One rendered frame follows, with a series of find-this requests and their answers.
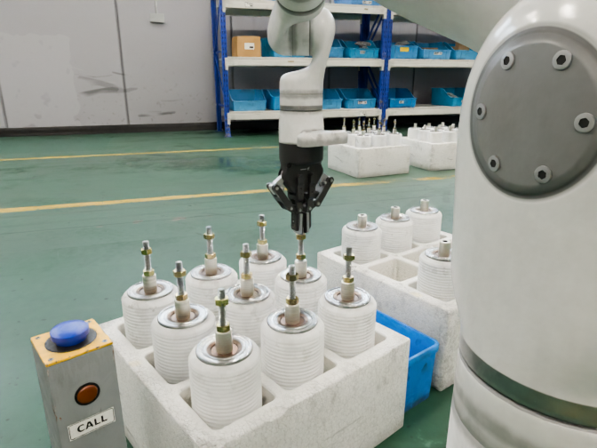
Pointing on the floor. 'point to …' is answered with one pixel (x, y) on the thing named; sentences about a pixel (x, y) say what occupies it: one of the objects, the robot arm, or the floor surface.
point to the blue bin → (418, 381)
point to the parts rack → (365, 13)
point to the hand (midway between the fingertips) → (300, 221)
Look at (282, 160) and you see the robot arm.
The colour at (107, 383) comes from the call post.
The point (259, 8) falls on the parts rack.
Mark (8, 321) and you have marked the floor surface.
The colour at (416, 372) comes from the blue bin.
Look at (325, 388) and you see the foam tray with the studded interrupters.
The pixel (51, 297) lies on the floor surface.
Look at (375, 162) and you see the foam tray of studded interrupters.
